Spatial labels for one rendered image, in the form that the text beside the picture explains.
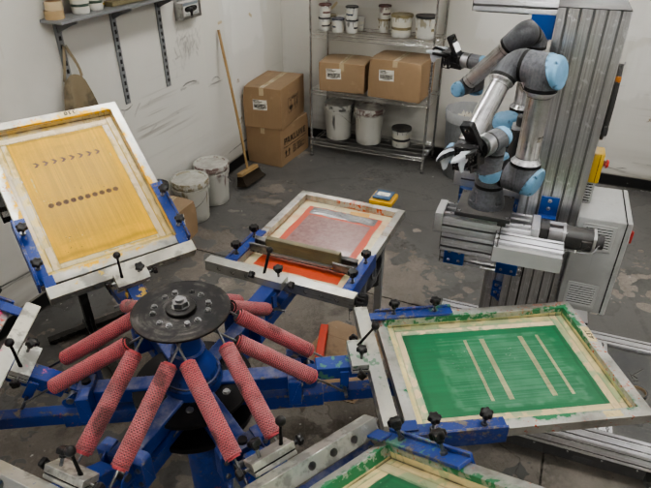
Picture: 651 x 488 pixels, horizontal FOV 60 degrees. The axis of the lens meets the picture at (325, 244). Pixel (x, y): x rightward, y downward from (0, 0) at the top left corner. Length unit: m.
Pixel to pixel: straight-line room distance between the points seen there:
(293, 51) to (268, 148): 1.18
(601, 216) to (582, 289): 0.35
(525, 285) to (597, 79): 0.98
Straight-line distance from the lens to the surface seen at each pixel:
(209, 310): 1.75
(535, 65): 2.19
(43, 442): 3.38
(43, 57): 3.96
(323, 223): 2.87
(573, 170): 2.55
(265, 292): 2.25
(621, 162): 6.01
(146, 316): 1.78
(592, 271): 2.73
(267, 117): 5.67
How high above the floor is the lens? 2.38
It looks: 32 degrees down
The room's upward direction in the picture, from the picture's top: straight up
